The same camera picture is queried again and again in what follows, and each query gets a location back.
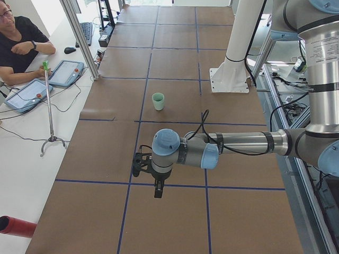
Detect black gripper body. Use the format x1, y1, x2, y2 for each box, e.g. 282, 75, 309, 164
152, 166, 172, 181

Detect light green cup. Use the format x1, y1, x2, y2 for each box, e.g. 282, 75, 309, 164
152, 93, 165, 102
152, 99, 165, 111

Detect person's left hand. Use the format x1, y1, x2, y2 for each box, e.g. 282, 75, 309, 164
35, 66, 52, 78

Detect person's right hand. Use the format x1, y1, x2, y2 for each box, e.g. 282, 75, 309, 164
11, 41, 34, 55

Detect blue teach pendant far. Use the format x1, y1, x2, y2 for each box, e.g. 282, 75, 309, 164
49, 60, 84, 88

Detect blue teach pendant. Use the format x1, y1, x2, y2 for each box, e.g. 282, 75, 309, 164
49, 60, 84, 88
4, 79, 47, 113

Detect blue teach pendant near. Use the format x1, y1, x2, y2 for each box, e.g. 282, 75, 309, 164
4, 79, 47, 113

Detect red cylinder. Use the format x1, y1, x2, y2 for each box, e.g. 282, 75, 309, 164
1, 215, 37, 238

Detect black computer mouse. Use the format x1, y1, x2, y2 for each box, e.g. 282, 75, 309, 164
64, 47, 76, 55

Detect person in black shirt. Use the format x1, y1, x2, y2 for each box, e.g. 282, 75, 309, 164
1, 1, 56, 86

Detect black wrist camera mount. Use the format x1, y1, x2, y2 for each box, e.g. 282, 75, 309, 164
132, 152, 152, 177

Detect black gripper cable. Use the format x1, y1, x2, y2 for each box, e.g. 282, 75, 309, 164
184, 109, 271, 156

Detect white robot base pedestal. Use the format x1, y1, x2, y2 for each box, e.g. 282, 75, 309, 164
210, 0, 266, 93

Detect grey aluminium profile post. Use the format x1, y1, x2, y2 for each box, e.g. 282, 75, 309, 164
60, 0, 100, 80

